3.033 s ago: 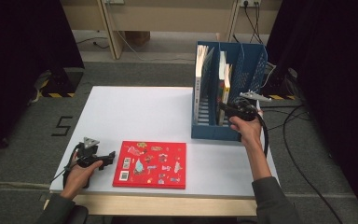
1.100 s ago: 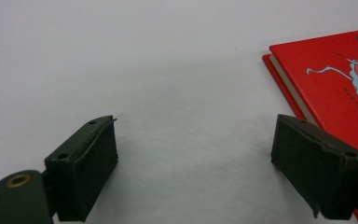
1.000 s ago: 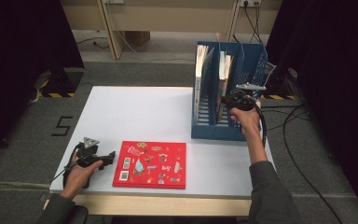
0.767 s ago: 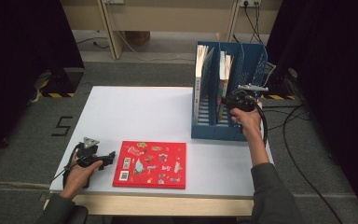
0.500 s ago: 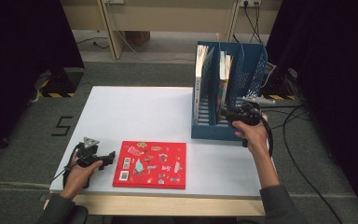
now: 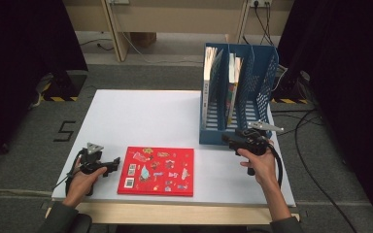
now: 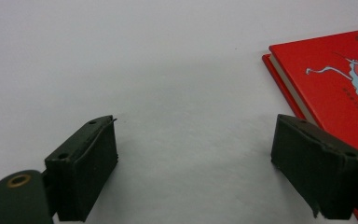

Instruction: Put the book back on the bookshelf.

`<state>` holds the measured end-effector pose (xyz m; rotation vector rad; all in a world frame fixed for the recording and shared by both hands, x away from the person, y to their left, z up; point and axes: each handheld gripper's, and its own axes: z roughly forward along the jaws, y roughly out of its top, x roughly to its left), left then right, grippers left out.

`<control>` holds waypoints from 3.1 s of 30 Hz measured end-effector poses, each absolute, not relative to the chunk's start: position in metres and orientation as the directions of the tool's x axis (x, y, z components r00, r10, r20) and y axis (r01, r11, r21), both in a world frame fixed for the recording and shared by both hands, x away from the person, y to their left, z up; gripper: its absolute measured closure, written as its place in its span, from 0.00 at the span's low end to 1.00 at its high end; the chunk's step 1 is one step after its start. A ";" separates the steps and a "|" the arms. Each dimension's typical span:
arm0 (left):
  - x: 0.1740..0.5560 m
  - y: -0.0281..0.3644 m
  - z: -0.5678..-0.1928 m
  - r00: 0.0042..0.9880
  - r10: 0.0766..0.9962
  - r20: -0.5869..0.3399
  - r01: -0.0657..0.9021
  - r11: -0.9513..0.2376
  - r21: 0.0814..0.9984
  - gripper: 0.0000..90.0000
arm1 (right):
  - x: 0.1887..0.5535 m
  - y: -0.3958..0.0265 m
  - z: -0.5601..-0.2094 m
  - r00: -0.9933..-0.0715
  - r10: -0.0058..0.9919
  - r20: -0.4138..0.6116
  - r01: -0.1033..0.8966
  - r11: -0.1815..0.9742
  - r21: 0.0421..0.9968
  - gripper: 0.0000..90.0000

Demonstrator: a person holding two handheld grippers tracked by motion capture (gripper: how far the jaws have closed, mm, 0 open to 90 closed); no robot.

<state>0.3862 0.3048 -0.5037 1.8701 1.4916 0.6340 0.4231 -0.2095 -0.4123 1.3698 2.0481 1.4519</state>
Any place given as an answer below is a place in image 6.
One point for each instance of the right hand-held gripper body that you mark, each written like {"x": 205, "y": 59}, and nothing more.
{"x": 254, "y": 142}

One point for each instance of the person's right hand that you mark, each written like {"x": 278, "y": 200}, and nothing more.
{"x": 265, "y": 168}

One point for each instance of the brown cardboard box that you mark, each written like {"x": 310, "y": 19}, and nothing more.
{"x": 144, "y": 39}

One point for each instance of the white wall socket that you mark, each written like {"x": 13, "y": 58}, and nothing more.
{"x": 260, "y": 2}

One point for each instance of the black curtain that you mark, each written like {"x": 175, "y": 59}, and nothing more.
{"x": 353, "y": 81}
{"x": 13, "y": 64}

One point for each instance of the black chair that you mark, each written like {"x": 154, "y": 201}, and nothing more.
{"x": 79, "y": 224}

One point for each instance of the white picture book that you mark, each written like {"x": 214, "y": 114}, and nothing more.
{"x": 210, "y": 64}

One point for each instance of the black stand base striped tape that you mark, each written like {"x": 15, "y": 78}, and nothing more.
{"x": 66, "y": 85}
{"x": 291, "y": 93}

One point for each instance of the red book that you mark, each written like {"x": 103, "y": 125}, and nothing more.
{"x": 155, "y": 171}

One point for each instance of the light wooden desk frame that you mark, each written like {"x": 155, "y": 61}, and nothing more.
{"x": 175, "y": 16}

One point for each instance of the blue file rack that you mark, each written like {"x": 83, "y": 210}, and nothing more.
{"x": 213, "y": 137}

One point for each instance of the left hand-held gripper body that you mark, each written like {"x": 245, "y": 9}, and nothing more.
{"x": 90, "y": 161}

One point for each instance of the dark blue book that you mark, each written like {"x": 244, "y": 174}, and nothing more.
{"x": 231, "y": 69}

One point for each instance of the person's left hand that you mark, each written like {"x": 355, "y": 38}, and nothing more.
{"x": 79, "y": 189}

